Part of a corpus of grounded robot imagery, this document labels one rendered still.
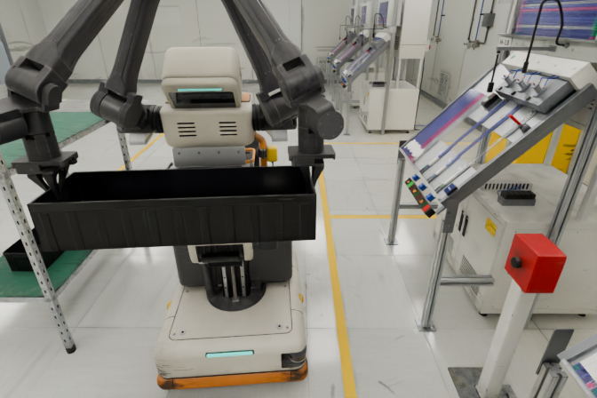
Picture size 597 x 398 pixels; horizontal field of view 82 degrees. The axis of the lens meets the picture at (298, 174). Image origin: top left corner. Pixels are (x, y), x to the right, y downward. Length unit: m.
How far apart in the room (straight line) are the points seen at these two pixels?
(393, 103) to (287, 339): 3.82
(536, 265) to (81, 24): 1.39
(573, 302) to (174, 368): 1.94
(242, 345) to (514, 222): 1.30
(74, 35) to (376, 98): 4.22
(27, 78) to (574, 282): 2.26
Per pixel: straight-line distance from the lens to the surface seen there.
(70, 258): 2.13
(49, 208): 0.84
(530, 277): 1.39
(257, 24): 0.77
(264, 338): 1.55
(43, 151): 0.87
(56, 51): 0.84
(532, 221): 1.90
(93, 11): 0.87
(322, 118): 0.64
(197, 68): 1.02
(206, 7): 8.95
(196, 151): 1.10
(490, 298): 2.09
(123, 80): 1.03
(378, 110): 4.83
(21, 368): 2.21
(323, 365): 1.82
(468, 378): 1.92
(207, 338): 1.59
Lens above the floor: 1.46
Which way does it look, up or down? 24 degrees down
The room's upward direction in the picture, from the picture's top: straight up
